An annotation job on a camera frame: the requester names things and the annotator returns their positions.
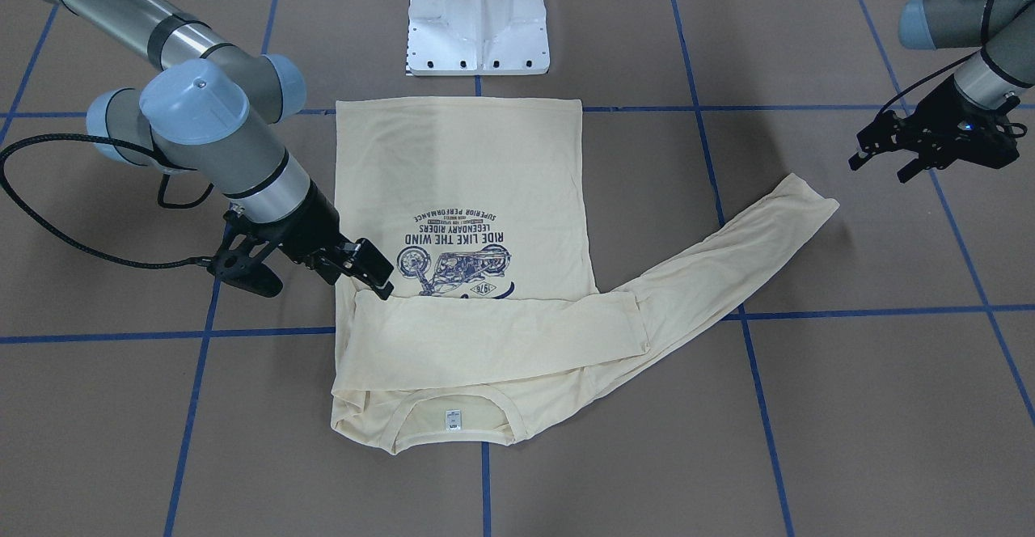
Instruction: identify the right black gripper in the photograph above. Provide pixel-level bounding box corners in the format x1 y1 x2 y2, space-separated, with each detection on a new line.
273 183 393 300

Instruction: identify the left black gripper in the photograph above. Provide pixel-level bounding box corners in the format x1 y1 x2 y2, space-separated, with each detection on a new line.
847 78 1021 184

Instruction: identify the cream long-sleeve printed shirt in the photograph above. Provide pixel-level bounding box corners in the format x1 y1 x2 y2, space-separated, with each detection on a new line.
330 97 839 455

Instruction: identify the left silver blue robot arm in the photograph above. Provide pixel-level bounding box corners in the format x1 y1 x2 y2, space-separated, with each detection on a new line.
849 0 1034 183

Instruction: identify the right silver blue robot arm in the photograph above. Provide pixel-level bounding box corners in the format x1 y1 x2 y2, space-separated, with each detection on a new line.
2 0 393 300

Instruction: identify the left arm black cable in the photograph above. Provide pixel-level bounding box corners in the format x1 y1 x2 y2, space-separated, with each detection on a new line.
877 50 979 114

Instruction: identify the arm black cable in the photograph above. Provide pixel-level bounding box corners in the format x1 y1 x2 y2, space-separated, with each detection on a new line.
877 50 979 114
0 135 214 271

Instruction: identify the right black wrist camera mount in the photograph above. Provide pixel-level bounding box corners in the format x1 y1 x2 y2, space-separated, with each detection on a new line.
205 206 282 298

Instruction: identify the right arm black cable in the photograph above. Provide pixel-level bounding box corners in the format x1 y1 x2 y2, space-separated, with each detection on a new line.
0 135 214 271

